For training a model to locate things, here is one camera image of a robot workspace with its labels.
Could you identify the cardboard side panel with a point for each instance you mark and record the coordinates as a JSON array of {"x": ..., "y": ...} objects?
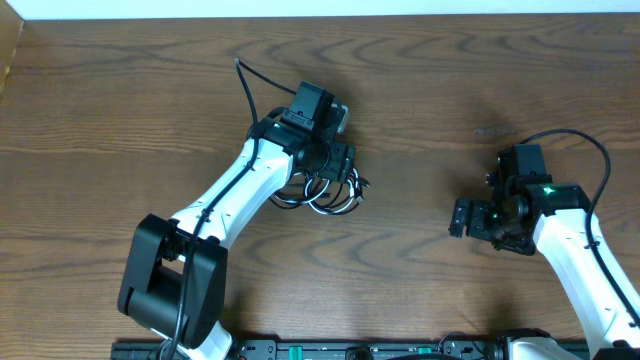
[{"x": 11, "y": 26}]

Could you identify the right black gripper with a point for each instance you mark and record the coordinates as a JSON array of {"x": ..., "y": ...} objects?
[{"x": 476, "y": 226}]

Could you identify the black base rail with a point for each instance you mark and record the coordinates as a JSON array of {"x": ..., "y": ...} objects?
[{"x": 271, "y": 350}]

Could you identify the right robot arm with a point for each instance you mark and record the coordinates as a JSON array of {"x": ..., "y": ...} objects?
[{"x": 599, "y": 291}]

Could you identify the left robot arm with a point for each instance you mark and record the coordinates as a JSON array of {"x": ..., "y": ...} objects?
[{"x": 175, "y": 276}]

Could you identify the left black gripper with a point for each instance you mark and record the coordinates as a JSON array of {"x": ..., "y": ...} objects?
[{"x": 343, "y": 162}]

